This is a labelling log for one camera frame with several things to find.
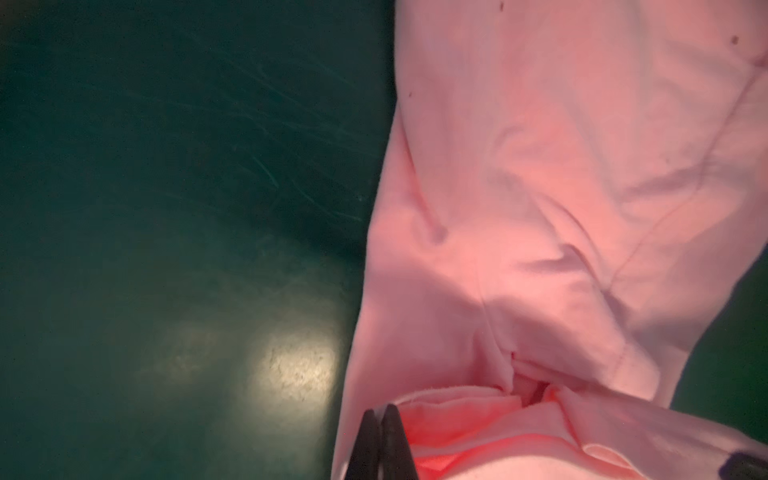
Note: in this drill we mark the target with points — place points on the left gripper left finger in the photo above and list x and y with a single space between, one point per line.
364 460

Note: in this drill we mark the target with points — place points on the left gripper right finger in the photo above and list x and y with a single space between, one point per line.
395 459

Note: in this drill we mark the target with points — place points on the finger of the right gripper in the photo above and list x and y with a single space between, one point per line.
743 466

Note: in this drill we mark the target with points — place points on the pink t-shirt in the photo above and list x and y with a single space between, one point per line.
570 193

